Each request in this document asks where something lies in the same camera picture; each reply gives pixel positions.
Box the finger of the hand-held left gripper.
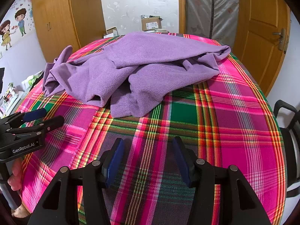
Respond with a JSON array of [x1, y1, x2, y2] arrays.
[[9, 115, 65, 137], [0, 108, 47, 129]]

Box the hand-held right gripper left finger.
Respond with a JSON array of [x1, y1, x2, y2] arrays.
[[28, 138, 125, 225]]

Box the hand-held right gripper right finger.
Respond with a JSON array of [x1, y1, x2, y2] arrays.
[[172, 136, 272, 225]]

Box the purple sweater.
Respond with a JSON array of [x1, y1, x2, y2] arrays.
[[42, 31, 232, 118]]

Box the person's left hand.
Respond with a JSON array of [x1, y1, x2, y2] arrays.
[[8, 160, 23, 189]]

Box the colourful small bottles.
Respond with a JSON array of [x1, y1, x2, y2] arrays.
[[3, 82, 20, 104]]

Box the green tissue pack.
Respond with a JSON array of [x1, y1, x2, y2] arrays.
[[28, 73, 44, 86]]

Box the pink plaid blanket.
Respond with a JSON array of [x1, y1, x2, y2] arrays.
[[14, 32, 287, 225]]

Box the wooden wardrobe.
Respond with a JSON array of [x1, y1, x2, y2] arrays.
[[31, 0, 107, 62]]

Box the white cardboard box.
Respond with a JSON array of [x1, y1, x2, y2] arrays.
[[106, 27, 125, 38]]

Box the black office chair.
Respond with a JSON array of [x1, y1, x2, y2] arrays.
[[273, 100, 300, 198]]

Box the brown cardboard box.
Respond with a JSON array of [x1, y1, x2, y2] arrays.
[[141, 15, 164, 31]]

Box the wooden door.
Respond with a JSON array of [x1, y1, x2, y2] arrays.
[[233, 0, 291, 98]]

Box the clear plastic curtain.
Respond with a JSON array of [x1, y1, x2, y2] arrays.
[[185, 0, 239, 47]]

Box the cartoon couple wall sticker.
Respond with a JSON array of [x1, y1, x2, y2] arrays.
[[0, 7, 27, 51]]

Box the wooden door frame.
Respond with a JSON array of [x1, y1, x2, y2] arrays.
[[177, 0, 187, 34]]

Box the metal door handle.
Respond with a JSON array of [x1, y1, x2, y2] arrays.
[[272, 28, 287, 51]]

